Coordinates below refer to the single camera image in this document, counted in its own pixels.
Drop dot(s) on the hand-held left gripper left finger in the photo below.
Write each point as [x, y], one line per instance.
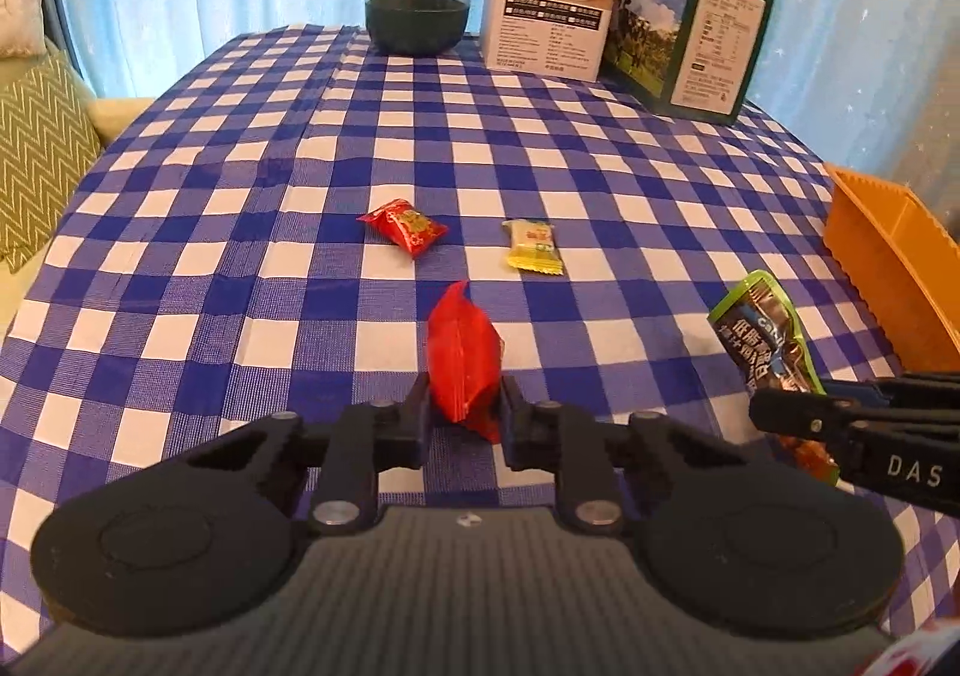
[424, 421]

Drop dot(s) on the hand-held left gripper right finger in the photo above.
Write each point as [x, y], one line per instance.
[511, 424]

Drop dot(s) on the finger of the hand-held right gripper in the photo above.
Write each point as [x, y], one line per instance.
[900, 389]
[795, 413]

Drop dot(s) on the red snack packet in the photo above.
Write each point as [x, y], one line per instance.
[461, 353]

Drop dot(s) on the green dark snack packet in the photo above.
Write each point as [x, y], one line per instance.
[757, 331]

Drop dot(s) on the orange plastic tray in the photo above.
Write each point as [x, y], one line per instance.
[892, 248]

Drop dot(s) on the yellow candy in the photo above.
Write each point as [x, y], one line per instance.
[531, 247]

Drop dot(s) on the red white printed cloth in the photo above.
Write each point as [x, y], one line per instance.
[907, 657]

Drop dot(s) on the small red candy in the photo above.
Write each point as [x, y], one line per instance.
[405, 226]

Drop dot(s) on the blue white checked tablecloth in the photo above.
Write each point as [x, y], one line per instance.
[225, 271]

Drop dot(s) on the green cardboard box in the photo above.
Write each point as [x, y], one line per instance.
[712, 45]

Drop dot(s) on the green zigzag cushion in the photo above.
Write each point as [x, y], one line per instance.
[37, 151]

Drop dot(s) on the white cushion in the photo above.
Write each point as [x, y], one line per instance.
[19, 12]

